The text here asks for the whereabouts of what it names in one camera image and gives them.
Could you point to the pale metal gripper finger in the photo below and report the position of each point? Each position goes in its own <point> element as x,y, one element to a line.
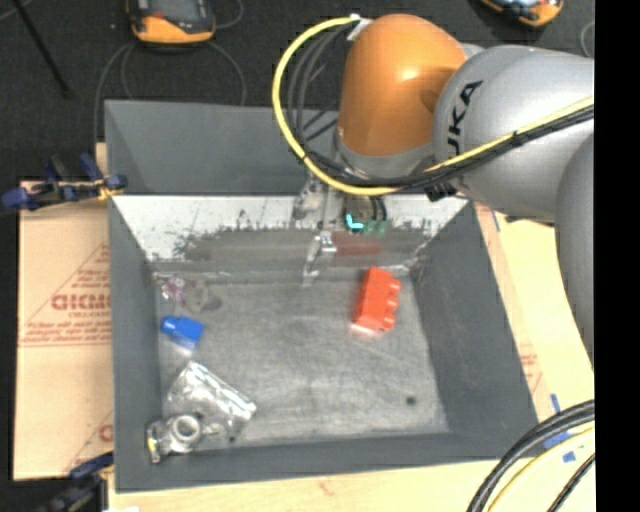
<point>313,265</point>

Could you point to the clear plastic packet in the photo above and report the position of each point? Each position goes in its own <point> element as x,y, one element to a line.
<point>210,395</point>

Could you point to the grey metal bin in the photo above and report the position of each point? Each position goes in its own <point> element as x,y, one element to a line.
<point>310,360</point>

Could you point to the blue plastic cap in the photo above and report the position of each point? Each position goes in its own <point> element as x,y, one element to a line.
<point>184,330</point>

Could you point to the red toy building block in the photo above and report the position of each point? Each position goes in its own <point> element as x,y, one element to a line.
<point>376,302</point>

